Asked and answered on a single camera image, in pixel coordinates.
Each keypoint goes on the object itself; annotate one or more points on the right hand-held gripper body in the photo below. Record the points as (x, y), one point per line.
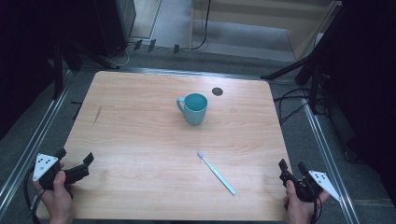
(311, 183)

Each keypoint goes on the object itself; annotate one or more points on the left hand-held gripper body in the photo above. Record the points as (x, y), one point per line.
(45, 165)

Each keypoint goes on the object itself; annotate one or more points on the person's right hand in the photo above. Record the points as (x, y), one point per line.
(300, 210)

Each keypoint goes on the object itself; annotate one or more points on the person's left hand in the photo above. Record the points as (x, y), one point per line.
(57, 199)

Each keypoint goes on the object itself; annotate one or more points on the light green toothbrush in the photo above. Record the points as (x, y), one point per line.
(216, 172)

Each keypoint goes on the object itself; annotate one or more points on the black stand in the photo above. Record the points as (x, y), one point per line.
(58, 71)
(313, 77)

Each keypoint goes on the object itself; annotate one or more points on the dark round table grommet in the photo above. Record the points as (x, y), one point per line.
(217, 91)

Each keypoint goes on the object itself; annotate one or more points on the teal ceramic cup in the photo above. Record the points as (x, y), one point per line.
(194, 109)

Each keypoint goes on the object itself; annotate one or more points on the black floor clip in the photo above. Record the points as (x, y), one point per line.
(176, 48)
(138, 44)
(152, 45)

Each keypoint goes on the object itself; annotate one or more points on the dark cabinet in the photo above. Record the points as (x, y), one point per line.
(116, 21)

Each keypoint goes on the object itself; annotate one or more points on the metal floor rail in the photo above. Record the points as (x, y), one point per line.
(330, 158)
(29, 146)

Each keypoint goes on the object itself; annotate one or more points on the light wooden frame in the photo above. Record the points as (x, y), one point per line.
(311, 34)

